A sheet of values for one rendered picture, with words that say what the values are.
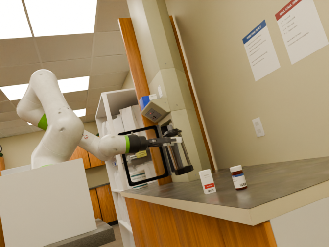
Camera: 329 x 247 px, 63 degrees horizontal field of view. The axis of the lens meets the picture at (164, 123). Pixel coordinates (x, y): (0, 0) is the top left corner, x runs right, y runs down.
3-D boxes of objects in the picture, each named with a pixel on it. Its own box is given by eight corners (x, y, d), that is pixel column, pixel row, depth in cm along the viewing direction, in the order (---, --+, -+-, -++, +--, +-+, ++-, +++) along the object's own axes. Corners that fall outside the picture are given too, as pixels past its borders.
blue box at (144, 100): (153, 109, 205) (151, 98, 207) (157, 106, 196) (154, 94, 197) (141, 111, 202) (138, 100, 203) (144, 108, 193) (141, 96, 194)
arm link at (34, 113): (18, 94, 126) (30, 89, 137) (7, 116, 129) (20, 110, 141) (53, 114, 129) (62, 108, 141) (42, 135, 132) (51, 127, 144)
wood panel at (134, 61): (213, 169, 220) (171, 17, 240) (215, 169, 217) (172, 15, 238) (158, 185, 203) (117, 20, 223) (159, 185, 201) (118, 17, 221)
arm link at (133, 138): (125, 156, 137) (130, 154, 129) (123, 134, 140) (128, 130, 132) (136, 155, 140) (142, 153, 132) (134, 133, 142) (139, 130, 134)
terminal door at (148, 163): (169, 176, 198) (156, 124, 204) (129, 187, 191) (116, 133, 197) (169, 176, 199) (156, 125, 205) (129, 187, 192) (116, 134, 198)
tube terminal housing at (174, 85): (201, 174, 208) (176, 81, 219) (222, 172, 178) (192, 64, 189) (172, 182, 199) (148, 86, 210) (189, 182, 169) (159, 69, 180)
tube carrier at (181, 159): (188, 168, 151) (176, 132, 153) (197, 166, 141) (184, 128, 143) (171, 174, 146) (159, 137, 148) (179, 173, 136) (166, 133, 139)
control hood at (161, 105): (157, 122, 206) (153, 110, 207) (171, 111, 176) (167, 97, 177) (143, 125, 202) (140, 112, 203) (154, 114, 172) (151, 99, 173)
